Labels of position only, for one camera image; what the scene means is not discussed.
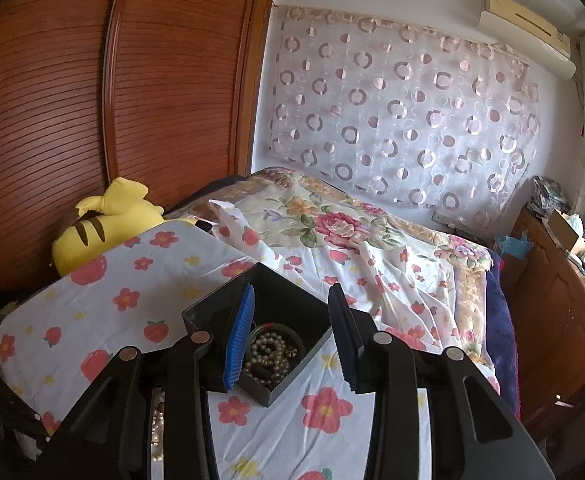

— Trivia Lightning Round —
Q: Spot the long cream pearl necklace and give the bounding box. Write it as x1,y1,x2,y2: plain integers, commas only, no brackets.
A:
243,329,299,390

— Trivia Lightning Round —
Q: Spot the black open jewelry box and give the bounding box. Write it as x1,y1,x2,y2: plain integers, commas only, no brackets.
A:
182,263,331,406

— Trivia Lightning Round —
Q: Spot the dark blue blanket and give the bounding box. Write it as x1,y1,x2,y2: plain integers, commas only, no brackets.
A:
486,249,521,419

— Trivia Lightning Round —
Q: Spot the strawberry flower print sheet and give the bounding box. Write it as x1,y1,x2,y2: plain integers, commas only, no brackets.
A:
0,198,501,480

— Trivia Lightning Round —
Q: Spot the wooden side cabinet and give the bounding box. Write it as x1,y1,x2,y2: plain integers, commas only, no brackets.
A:
506,209,585,442

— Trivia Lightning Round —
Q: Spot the blue crumpled cloth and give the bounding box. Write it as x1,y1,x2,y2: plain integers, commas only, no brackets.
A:
494,231,535,260

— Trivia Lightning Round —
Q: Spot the yellow striped plush toy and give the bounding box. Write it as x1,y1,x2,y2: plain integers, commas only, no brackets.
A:
50,176,214,279

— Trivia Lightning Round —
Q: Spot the cardboard box on cabinet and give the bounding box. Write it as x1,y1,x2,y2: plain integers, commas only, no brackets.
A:
547,209,585,255

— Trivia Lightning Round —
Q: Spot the floral quilt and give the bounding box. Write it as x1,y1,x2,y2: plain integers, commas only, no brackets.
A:
170,167,497,379

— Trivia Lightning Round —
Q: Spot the patterned bag on cabinet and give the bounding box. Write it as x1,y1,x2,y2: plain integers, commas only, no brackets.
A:
528,176,570,218

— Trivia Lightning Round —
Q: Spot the sheer circle pattern curtain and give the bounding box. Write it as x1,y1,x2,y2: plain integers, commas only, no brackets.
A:
268,6,541,234

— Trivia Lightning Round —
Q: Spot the wooden slatted wardrobe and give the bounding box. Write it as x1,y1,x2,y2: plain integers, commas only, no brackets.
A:
0,0,258,290

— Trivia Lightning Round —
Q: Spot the white air conditioner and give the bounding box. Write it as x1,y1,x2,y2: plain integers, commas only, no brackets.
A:
478,0,576,80

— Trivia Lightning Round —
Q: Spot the small pearl bracelet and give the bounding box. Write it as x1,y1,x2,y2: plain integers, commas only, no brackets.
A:
150,391,168,466

